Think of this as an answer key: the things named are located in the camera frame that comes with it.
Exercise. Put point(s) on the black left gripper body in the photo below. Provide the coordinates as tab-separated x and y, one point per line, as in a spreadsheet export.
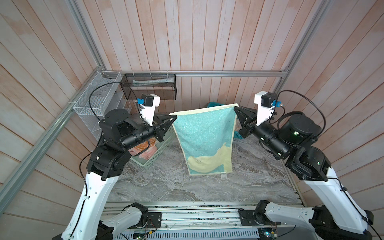
140	137

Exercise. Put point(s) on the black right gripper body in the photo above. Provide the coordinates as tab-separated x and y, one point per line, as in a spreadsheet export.
267	137

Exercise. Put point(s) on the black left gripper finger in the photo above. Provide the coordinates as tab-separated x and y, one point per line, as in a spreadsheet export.
166	132
164	120

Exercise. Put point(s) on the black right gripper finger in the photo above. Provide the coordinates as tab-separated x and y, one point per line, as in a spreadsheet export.
244	131
245	115

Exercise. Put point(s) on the teal plastic basket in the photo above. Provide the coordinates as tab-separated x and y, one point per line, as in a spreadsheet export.
238	126

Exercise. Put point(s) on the pink orange patterned towel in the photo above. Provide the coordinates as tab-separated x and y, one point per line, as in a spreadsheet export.
144	150

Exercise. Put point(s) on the green yellow striped towel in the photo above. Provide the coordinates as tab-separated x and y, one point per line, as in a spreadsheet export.
206	138

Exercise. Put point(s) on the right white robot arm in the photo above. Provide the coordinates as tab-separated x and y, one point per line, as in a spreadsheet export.
339	217

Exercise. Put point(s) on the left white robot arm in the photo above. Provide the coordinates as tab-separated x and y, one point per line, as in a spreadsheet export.
106	163

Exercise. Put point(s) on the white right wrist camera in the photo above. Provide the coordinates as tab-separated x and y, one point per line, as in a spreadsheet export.
266	105

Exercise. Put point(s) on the black mesh wall basket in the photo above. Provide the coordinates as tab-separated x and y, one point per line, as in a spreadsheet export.
162	85

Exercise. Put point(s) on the white wire mesh shelf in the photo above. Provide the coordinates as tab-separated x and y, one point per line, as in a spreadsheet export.
101	95

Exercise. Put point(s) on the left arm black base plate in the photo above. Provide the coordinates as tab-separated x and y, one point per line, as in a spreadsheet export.
149	220

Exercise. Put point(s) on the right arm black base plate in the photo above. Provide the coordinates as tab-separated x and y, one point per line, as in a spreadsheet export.
252	218

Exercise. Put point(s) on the aluminium mounting rail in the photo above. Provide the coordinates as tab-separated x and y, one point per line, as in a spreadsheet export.
217	221

